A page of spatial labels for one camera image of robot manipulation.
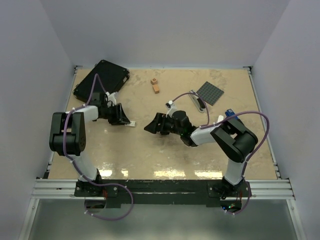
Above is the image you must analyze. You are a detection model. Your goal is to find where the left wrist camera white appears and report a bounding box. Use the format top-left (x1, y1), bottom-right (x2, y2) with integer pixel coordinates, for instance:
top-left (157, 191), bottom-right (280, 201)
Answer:
top-left (105, 91), bottom-right (118, 106)

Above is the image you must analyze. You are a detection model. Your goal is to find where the wooden cube with circle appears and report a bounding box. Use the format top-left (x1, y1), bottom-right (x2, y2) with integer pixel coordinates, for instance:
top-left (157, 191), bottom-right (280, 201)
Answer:
top-left (150, 78), bottom-right (158, 85)

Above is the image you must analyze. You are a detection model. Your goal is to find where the blue stapler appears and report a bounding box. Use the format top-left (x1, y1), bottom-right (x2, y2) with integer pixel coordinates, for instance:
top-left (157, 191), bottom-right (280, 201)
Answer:
top-left (225, 108), bottom-right (235, 118)

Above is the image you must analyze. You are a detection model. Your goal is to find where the grey metal stapler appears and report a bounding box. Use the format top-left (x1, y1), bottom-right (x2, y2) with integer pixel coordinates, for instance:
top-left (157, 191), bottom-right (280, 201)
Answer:
top-left (189, 90), bottom-right (207, 113)

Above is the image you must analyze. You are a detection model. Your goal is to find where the grey studded baseplate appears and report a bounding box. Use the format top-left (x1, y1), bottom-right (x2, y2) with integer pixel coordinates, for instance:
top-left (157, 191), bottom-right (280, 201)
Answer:
top-left (196, 81), bottom-right (224, 106)

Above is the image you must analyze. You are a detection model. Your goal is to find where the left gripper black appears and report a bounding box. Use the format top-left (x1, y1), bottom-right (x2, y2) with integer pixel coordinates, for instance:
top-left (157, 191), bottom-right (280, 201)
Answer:
top-left (101, 103), bottom-right (130, 126)

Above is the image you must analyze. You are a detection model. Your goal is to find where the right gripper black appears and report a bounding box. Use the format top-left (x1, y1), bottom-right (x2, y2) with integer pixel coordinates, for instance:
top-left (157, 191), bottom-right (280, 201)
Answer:
top-left (144, 112), bottom-right (183, 136)

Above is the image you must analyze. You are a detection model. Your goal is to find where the purple cable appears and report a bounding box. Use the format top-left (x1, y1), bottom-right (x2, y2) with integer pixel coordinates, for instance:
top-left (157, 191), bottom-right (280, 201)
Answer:
top-left (172, 92), bottom-right (272, 216)
top-left (62, 73), bottom-right (134, 221)

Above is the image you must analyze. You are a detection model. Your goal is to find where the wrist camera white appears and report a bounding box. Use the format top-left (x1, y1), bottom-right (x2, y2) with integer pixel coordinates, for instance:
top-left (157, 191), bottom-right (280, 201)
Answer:
top-left (105, 91), bottom-right (118, 106)
top-left (165, 100), bottom-right (177, 116)

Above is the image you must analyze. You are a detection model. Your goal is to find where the aluminium frame rail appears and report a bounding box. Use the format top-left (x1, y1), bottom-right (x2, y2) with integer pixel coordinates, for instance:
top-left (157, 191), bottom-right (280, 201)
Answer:
top-left (31, 179), bottom-right (295, 200)

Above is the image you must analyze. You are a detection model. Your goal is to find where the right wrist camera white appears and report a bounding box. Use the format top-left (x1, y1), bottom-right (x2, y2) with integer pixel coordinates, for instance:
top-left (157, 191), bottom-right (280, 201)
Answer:
top-left (165, 100), bottom-right (177, 116)

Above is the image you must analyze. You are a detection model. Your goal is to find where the black hard case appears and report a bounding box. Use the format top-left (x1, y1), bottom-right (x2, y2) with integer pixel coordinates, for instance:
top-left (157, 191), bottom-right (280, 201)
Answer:
top-left (73, 59), bottom-right (130, 103)

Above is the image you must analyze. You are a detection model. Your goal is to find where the plain wooden block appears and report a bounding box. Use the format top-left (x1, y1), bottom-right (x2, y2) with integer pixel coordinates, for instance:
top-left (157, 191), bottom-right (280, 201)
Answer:
top-left (152, 84), bottom-right (160, 94)

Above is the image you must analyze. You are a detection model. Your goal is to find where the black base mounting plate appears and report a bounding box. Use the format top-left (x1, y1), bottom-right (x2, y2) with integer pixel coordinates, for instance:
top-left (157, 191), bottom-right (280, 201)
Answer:
top-left (74, 179), bottom-right (252, 211)

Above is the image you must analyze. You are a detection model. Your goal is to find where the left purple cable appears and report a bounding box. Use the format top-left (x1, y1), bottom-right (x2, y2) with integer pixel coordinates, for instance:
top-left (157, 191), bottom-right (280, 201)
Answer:
top-left (62, 73), bottom-right (134, 221)

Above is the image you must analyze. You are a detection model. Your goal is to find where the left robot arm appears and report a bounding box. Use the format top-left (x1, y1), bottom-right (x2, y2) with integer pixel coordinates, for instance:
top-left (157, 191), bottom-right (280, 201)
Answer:
top-left (49, 92), bottom-right (131, 198)

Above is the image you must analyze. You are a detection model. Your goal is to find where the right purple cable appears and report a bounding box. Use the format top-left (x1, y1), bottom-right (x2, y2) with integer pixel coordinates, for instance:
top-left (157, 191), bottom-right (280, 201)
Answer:
top-left (172, 92), bottom-right (272, 216)

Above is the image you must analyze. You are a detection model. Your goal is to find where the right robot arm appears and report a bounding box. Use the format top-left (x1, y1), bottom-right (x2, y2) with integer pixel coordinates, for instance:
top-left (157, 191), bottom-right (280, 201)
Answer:
top-left (144, 110), bottom-right (258, 197)

